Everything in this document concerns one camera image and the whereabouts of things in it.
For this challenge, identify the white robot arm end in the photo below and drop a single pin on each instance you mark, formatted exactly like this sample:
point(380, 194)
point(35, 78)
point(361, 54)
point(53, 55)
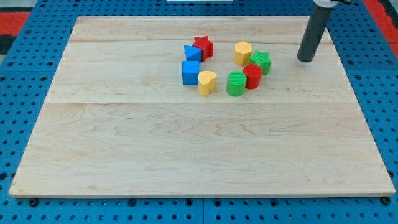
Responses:
point(331, 3)

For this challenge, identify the red cylinder block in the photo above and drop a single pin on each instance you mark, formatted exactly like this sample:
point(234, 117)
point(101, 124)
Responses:
point(253, 74)

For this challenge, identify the yellow heart block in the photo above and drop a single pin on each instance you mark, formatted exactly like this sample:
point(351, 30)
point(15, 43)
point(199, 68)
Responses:
point(206, 82)

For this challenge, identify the blue triangle block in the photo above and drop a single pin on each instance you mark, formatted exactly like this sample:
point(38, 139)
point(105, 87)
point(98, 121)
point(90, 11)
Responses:
point(192, 53)

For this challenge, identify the light wooden board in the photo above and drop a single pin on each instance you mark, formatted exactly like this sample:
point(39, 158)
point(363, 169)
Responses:
point(118, 122)

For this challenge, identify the red star block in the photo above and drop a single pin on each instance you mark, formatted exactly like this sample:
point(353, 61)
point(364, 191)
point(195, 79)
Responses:
point(206, 46)

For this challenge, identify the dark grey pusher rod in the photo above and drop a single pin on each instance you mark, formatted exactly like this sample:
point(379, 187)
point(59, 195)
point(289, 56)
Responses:
point(313, 33)

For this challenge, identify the green star block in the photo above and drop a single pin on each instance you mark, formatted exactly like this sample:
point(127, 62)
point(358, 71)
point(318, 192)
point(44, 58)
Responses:
point(262, 60)

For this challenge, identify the blue cube block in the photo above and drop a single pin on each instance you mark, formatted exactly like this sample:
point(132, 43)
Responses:
point(190, 71)

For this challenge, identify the yellow hexagon block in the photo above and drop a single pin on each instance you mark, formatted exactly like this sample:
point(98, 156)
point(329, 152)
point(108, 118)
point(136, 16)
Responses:
point(242, 52)

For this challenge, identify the green cylinder block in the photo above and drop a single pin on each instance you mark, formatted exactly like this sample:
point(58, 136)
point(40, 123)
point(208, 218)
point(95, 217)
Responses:
point(236, 83)

